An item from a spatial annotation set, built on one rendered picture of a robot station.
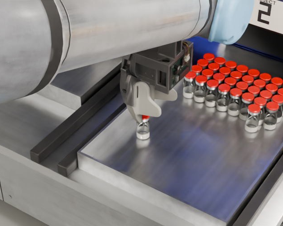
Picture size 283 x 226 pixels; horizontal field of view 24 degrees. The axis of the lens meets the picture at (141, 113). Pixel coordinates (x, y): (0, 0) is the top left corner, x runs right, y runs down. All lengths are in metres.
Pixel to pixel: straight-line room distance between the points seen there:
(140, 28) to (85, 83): 0.64
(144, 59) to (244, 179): 0.25
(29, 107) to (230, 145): 0.36
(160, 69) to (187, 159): 0.18
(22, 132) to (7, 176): 0.88
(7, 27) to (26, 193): 1.57
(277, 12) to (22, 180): 1.05
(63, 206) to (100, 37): 1.40
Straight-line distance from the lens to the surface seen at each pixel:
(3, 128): 1.13
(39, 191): 1.93
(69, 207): 1.87
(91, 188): 1.01
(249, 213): 0.96
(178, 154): 1.06
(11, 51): 0.43
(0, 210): 2.21
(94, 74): 1.23
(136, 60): 0.95
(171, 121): 1.12
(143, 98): 1.00
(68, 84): 1.21
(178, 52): 0.94
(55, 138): 1.07
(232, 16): 0.71
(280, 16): 1.15
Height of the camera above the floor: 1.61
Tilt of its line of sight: 39 degrees down
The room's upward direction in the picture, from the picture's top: straight up
